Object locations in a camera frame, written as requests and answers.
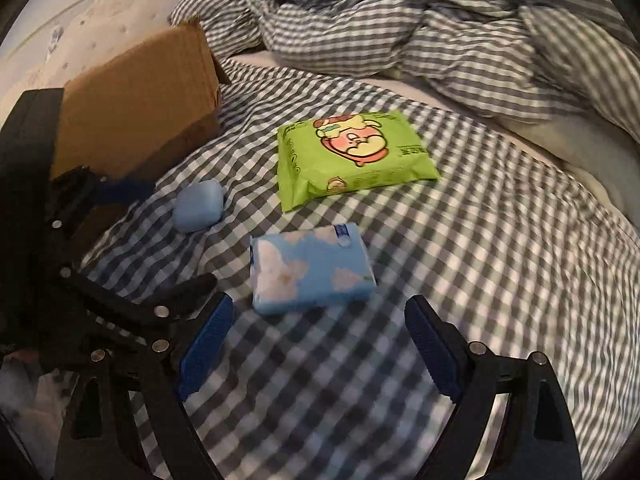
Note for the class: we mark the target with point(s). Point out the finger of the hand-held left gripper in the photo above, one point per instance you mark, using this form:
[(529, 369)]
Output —
[(125, 191), (190, 287)]

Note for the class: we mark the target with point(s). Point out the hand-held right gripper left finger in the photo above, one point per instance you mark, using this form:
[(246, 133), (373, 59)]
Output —
[(205, 345)]

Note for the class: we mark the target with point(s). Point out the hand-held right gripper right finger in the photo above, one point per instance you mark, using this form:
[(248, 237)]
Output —
[(432, 350)]

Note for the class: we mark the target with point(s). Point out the brown cardboard box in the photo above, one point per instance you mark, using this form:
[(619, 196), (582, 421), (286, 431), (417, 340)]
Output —
[(135, 105)]

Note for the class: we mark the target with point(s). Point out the blue tissue pack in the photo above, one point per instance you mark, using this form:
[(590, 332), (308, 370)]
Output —
[(312, 270)]

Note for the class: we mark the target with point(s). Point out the small blue rounded case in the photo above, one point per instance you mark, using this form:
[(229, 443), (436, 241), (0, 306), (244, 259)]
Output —
[(197, 206)]

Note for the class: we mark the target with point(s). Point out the grey checkered bed sheet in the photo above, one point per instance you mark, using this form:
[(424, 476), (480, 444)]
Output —
[(450, 270)]

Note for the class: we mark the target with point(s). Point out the white padded headboard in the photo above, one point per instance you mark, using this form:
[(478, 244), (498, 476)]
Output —
[(75, 35)]

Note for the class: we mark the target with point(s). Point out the green wet wipes pack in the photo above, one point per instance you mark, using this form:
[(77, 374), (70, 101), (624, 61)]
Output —
[(350, 160)]

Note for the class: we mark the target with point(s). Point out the white pillow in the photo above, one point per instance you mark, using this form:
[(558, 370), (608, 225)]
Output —
[(590, 155)]

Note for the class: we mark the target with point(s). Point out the grey checkered duvet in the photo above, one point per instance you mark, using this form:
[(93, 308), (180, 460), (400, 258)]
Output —
[(425, 25)]

